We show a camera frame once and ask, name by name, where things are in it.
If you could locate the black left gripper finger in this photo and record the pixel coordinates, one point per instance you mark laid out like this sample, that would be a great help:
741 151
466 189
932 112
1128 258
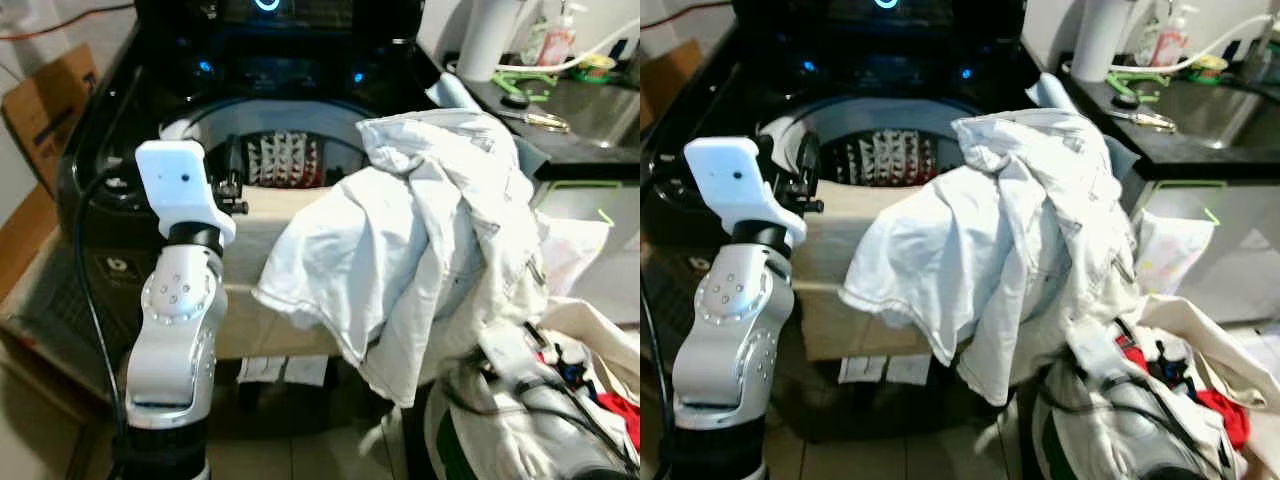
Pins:
773 160
809 160
234 160

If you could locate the white shirt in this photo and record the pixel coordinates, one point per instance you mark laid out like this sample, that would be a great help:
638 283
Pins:
330 260
920 260

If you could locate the white jeans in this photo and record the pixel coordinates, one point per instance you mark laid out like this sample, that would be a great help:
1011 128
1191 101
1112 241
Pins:
460 200
1060 200

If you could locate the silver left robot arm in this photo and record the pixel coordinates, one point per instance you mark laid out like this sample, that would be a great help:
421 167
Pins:
730 340
175 340

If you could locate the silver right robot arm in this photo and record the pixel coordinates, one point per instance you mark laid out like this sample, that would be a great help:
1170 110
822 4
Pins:
1150 440
565 440

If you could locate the black washing machine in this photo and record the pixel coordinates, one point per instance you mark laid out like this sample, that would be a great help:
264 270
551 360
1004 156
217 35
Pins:
300 70
900 70

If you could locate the triangle patterned cloth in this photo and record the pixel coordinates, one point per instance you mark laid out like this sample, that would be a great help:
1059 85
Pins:
890 158
285 160

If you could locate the beige towel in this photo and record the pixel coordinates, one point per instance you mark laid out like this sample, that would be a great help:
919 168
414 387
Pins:
240 320
820 320

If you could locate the brown cardboard box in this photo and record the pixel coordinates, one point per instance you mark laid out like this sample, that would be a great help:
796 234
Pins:
45 110
668 85

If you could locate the thin green hanger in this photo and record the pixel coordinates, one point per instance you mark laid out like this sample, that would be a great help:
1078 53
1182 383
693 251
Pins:
1213 215
606 216

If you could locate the small colourful cup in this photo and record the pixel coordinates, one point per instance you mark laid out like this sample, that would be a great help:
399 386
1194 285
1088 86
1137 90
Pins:
597 68
1208 68

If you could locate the white printed plastic bag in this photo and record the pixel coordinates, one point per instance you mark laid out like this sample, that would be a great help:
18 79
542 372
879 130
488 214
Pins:
570 250
1170 250

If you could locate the blue grey towel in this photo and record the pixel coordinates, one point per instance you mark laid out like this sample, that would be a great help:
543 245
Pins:
452 92
1050 92

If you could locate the scissors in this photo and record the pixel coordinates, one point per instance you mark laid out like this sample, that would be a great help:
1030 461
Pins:
545 122
1155 122

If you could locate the white canvas laundry bag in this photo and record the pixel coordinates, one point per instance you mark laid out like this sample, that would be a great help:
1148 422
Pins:
1200 330
600 330

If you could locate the pump bottle red label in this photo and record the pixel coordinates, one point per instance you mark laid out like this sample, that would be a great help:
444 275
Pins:
1175 40
560 40

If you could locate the clear bottle green label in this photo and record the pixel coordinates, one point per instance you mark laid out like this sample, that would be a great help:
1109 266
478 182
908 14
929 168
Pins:
1148 40
533 42

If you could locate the red garment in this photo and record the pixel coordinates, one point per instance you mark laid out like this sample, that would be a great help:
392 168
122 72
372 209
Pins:
620 410
1222 412

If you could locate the black blue garment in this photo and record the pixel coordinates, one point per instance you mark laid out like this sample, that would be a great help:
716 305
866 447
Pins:
572 372
1172 368

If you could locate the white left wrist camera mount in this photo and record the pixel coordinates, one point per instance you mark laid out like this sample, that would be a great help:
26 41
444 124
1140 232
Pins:
735 185
175 185

